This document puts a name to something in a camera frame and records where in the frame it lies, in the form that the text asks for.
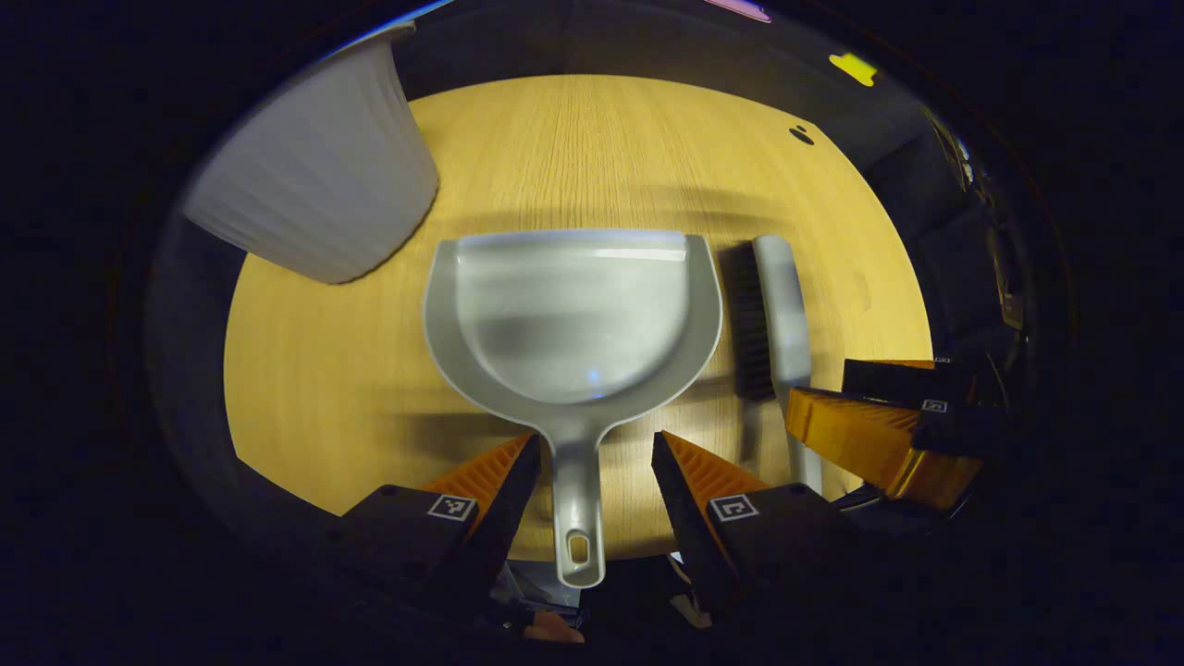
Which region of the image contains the grey plastic dustpan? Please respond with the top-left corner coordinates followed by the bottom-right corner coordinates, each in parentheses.
top-left (424, 228), bottom-right (724, 589)

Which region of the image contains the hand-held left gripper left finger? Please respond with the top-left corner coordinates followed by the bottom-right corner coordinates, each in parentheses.
top-left (324, 432), bottom-right (544, 613)

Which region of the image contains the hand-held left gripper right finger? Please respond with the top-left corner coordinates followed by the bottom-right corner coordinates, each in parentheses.
top-left (650, 430), bottom-right (868, 618)

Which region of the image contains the small grey broom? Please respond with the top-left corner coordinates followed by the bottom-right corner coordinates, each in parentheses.
top-left (720, 233), bottom-right (824, 496)

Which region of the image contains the white ribbed garbage bin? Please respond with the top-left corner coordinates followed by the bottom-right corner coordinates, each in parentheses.
top-left (182, 23), bottom-right (440, 285)

